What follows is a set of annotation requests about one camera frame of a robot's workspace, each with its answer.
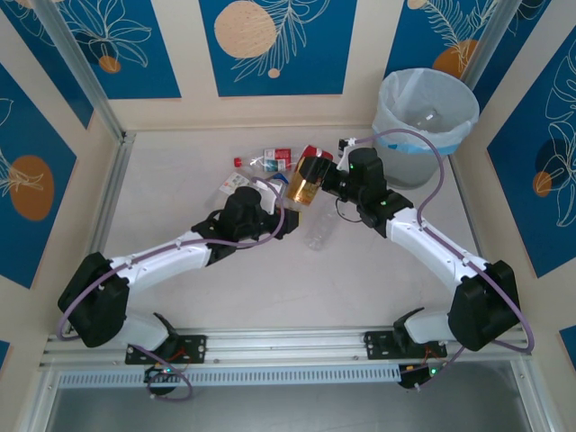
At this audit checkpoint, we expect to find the plain clear plastic bottle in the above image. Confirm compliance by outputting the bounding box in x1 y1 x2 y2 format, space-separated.
303 200 342 252

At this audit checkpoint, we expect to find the blue floral wall panel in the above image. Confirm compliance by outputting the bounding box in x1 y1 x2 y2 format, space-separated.
42 0 183 101
0 8 95 131
472 0 553 113
384 0 496 83
200 0 359 98
487 42 576 279
0 62 78 290

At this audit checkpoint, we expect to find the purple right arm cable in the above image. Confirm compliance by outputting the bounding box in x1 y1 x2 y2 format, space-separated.
353 129 536 392

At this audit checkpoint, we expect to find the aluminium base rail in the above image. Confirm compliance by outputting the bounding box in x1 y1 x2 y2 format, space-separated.
40 327 530 366

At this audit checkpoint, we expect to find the clear bottle white green label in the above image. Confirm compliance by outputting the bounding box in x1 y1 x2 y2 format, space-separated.
219 170 256 195

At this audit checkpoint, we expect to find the short purple cable loop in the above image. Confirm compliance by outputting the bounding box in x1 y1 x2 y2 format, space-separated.
147 359 194 401

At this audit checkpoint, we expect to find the translucent white bin liner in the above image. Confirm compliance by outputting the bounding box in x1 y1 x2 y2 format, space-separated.
371 67 482 158

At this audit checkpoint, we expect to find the grey slotted cable duct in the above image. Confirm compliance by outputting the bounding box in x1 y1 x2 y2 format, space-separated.
57 363 402 389

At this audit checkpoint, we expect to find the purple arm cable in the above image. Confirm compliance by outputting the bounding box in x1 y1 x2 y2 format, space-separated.
353 129 536 392
57 175 289 344

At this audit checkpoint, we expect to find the grey waste bin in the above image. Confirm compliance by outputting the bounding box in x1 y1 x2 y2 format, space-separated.
371 134 456 190

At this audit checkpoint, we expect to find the clear bottle red white label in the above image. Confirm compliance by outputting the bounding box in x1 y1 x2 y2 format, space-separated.
232 146 302 175

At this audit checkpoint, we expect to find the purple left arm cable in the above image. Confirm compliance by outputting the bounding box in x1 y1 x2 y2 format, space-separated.
57 175 289 344

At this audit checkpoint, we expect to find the clear bottle teal label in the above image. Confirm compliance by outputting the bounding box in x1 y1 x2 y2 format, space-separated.
249 159 289 175

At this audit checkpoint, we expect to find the aluminium frame post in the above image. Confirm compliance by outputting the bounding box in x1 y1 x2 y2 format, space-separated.
457 0 513 90
33 0 136 145

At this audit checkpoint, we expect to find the amber bottle red label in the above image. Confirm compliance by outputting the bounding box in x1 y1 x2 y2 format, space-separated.
286 143 335 209

